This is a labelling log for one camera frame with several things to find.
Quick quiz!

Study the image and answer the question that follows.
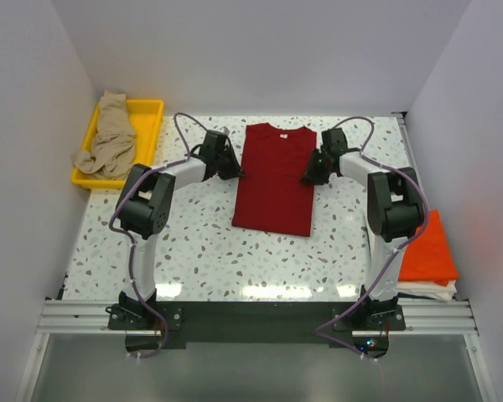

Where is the dark red t shirt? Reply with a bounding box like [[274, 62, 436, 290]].
[[231, 123, 316, 237]]

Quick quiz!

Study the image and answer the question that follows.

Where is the aluminium frame rail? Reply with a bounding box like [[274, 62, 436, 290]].
[[36, 300, 111, 335]]

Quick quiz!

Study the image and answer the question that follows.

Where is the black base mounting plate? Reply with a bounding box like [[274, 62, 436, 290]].
[[106, 301, 407, 353]]

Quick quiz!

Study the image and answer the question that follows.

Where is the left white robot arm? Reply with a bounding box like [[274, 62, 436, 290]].
[[109, 130, 244, 328]]

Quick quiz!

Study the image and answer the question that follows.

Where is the beige crumpled t shirt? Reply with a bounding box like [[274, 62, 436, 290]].
[[71, 90, 137, 180]]

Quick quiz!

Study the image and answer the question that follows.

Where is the yellow plastic tray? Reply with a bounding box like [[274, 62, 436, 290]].
[[70, 99, 164, 190]]

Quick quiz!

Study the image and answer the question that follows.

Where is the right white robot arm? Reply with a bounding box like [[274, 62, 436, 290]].
[[301, 128, 426, 329]]

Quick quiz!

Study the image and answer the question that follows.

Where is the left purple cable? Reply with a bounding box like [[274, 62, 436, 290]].
[[108, 111, 213, 359]]

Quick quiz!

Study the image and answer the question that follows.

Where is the orange folded t shirt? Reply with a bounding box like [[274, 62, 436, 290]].
[[399, 209, 459, 286]]

